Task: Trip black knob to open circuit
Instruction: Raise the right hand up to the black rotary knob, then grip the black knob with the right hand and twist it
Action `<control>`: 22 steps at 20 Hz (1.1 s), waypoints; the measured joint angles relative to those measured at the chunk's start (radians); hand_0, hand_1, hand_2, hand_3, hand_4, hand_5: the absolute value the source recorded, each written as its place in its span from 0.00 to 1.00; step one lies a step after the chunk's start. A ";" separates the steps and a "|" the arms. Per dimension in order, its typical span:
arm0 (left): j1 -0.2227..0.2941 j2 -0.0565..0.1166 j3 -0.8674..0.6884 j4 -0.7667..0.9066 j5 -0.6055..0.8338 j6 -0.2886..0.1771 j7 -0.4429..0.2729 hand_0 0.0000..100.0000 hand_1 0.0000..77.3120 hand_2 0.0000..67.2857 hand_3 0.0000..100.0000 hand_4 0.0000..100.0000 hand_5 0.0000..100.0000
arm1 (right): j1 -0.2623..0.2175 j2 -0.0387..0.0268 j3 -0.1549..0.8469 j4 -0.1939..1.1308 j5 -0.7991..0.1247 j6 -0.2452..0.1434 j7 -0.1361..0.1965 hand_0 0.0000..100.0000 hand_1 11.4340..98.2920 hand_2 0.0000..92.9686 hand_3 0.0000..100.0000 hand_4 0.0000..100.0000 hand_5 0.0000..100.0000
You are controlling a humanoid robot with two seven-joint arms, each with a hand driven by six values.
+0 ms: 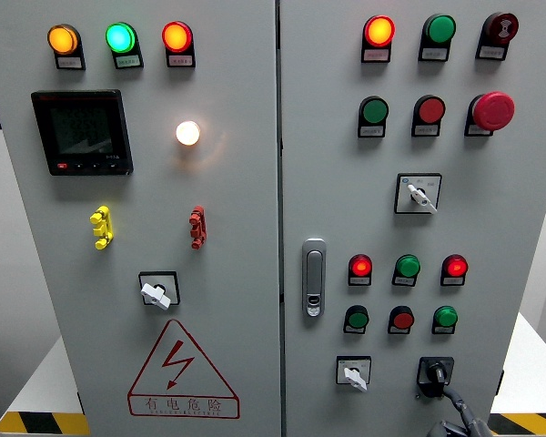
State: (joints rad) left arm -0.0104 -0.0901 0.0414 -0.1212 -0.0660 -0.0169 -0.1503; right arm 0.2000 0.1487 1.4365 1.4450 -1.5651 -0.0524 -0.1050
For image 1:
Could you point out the black knob turn switch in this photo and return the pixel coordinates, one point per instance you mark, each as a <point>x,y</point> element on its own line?
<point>435,373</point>

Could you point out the black door hinge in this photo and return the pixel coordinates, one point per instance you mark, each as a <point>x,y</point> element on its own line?
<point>500,382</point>
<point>80,403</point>

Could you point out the black yellow striped tape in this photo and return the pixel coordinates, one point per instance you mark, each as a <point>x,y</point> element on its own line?
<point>532,424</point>
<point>41,424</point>

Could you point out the small black label plate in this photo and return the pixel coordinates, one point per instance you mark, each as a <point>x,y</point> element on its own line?
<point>425,131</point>
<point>433,54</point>
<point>128,61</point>
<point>376,55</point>
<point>181,60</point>
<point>70,63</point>
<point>359,281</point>
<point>371,132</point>
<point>490,53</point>
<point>397,331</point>
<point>451,281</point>
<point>403,282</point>
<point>476,131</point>
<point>353,331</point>
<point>442,330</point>

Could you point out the small green lamp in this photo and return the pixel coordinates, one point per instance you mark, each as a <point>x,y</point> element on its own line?
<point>408,266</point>
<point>446,316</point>

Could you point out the small red push button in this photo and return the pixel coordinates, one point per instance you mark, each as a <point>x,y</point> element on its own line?
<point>403,320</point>

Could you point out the small green push button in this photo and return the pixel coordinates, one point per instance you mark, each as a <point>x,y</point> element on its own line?
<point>358,319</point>

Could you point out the small lit red lamp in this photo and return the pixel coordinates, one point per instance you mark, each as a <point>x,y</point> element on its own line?
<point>455,267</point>
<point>361,267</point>

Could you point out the pale grey cabinet door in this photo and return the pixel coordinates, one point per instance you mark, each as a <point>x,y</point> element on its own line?
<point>236,205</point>
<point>482,227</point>

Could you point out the silver door lock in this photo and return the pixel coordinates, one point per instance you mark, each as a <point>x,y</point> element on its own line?
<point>314,277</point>

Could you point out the red warning triangle sign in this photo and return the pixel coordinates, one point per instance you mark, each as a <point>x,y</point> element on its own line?
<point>182,404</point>

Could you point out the large red stop button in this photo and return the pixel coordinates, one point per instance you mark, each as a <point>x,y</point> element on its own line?
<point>493,111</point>

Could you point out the large red push button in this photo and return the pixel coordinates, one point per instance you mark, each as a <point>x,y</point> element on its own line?
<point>431,110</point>

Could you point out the large green push button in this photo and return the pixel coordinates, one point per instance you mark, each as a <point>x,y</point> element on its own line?
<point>375,110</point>

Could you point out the large green round lamp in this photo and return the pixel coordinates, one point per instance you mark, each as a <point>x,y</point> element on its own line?
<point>440,29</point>

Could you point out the dark red buzzer lamp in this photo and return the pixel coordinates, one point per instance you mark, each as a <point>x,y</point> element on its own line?
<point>502,27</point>

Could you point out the lit red round lamp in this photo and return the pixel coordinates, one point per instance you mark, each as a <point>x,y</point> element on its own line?
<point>176,37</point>
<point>379,31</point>

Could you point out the white round lamp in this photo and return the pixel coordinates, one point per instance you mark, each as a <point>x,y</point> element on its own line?
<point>188,133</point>

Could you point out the black display meter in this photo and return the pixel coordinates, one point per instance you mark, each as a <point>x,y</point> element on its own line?
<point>84,132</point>

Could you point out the lit green round lamp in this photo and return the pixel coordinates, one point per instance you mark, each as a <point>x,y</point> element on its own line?
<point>120,37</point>

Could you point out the yellow round lamp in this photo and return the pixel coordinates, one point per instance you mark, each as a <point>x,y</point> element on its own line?
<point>62,40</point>

